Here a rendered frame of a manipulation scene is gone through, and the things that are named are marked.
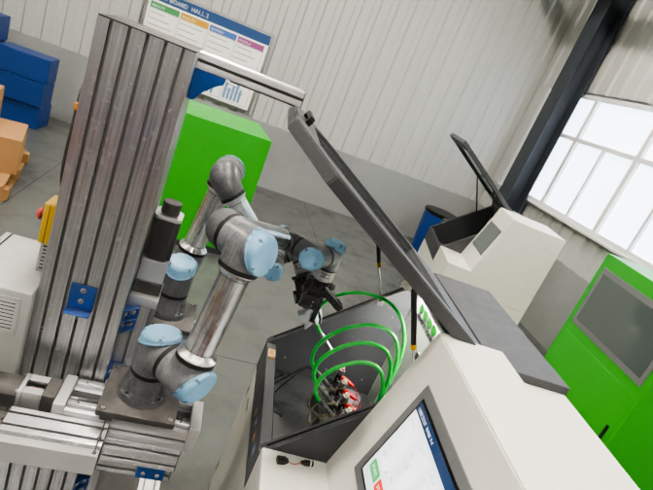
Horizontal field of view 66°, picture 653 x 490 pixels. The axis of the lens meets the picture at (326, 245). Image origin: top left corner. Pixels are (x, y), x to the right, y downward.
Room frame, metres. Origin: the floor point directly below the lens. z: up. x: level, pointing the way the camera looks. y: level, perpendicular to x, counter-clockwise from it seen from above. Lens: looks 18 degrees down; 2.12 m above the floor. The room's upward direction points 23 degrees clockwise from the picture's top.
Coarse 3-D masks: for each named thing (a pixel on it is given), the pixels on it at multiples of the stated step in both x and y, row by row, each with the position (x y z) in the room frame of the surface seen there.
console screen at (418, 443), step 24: (408, 408) 1.23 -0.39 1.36; (432, 408) 1.15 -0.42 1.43; (408, 432) 1.16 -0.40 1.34; (432, 432) 1.09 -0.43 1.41; (384, 456) 1.16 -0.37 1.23; (408, 456) 1.09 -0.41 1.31; (432, 456) 1.03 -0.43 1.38; (456, 456) 0.98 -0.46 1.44; (360, 480) 1.16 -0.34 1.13; (384, 480) 1.09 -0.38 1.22; (408, 480) 1.03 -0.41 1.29; (432, 480) 0.98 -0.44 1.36; (456, 480) 0.93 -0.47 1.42
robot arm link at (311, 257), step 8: (304, 240) 1.61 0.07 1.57; (296, 248) 1.59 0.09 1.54; (304, 248) 1.58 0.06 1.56; (312, 248) 1.56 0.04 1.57; (320, 248) 1.59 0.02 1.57; (328, 248) 1.63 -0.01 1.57; (296, 256) 1.59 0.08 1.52; (304, 256) 1.55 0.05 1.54; (312, 256) 1.53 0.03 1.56; (320, 256) 1.55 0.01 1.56; (328, 256) 1.60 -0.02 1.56; (304, 264) 1.54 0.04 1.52; (312, 264) 1.53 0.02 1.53; (320, 264) 1.55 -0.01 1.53; (328, 264) 1.61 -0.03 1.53
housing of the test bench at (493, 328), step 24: (456, 288) 2.01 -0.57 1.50; (480, 312) 1.84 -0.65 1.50; (504, 312) 1.96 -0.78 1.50; (480, 336) 1.60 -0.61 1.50; (504, 336) 1.69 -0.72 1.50; (528, 360) 1.57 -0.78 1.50; (528, 384) 1.45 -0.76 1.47; (552, 384) 1.47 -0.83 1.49; (552, 408) 1.36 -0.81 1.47; (576, 432) 1.28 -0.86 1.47; (576, 456) 1.15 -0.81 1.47; (600, 456) 1.20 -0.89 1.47; (600, 480) 1.08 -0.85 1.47; (624, 480) 1.13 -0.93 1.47
